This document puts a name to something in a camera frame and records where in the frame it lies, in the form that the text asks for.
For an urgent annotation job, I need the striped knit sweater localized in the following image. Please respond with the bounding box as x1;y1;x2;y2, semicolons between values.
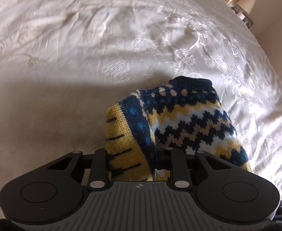
106;76;251;181

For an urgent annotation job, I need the cream embroidered bedspread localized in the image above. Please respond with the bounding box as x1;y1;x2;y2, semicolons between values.
0;0;282;218

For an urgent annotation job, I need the cream table lamp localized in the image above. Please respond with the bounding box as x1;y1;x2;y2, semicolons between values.
230;0;257;27

